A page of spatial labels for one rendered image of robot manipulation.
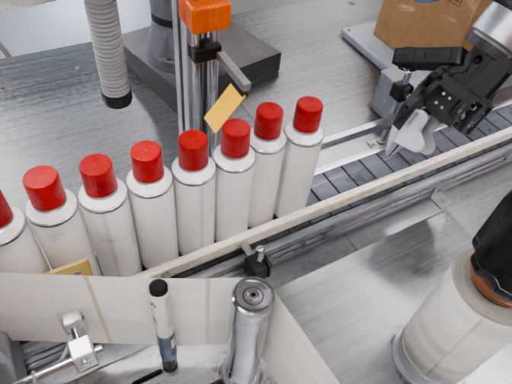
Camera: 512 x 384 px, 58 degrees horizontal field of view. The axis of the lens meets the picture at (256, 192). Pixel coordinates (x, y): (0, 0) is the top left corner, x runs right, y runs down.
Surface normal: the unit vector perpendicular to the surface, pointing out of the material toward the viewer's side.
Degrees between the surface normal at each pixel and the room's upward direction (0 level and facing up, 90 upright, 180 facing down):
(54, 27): 0
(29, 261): 90
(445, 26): 90
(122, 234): 90
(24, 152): 0
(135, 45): 4
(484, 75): 60
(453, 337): 92
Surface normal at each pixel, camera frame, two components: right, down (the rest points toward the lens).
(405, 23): -0.87, 0.31
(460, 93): -0.72, -0.06
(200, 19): 0.48, 0.69
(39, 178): 0.08, -0.69
